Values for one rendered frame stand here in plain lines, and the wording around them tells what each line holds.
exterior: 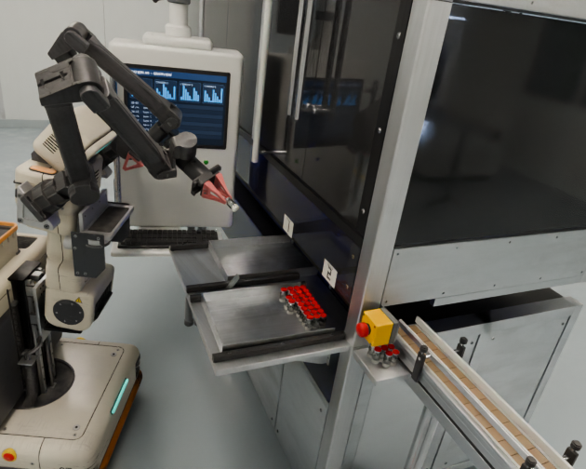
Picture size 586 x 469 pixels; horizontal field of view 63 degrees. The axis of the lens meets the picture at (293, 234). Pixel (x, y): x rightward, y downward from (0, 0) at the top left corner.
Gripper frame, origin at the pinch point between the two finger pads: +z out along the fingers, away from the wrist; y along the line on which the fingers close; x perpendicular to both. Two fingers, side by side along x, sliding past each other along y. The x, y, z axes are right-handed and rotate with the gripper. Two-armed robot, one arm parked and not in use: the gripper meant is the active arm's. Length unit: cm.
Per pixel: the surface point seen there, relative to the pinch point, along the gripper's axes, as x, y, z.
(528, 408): 63, 63, 128
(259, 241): 48, 25, 3
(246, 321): 22.8, -13.2, 26.5
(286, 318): 22.7, -3.4, 34.4
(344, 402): 32, -6, 65
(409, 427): 52, 13, 90
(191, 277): 37.4, -10.1, 0.6
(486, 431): -11, -4, 88
